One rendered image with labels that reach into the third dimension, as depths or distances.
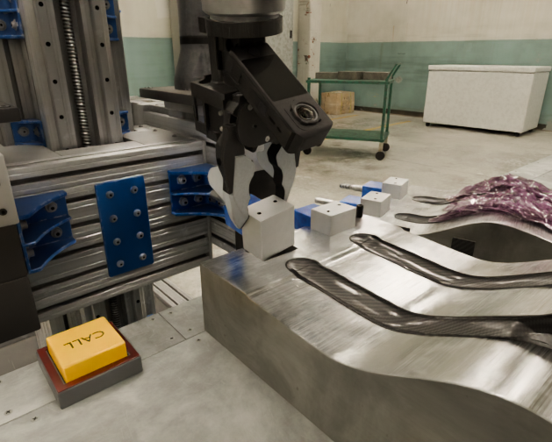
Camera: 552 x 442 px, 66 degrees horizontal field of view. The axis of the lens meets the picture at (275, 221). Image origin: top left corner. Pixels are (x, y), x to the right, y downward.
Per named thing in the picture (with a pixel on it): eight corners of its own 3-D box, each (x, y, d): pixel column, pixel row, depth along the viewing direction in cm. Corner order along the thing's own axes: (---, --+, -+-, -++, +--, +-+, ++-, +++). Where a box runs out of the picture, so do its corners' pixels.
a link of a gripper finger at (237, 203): (217, 211, 51) (226, 136, 47) (247, 231, 47) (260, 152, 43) (195, 215, 49) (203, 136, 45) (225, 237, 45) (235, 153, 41)
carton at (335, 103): (318, 113, 839) (319, 92, 825) (337, 110, 880) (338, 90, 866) (335, 115, 810) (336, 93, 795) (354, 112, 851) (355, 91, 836)
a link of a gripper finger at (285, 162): (272, 182, 55) (257, 120, 49) (304, 200, 51) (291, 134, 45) (254, 195, 54) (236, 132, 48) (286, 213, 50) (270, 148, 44)
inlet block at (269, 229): (199, 217, 56) (194, 181, 53) (230, 203, 59) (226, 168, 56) (261, 261, 48) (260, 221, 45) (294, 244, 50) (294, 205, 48)
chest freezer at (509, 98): (538, 131, 646) (552, 66, 612) (521, 138, 596) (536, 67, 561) (441, 120, 746) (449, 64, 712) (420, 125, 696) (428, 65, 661)
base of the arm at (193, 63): (161, 88, 90) (156, 37, 86) (220, 84, 99) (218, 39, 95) (199, 92, 79) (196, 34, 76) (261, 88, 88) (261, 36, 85)
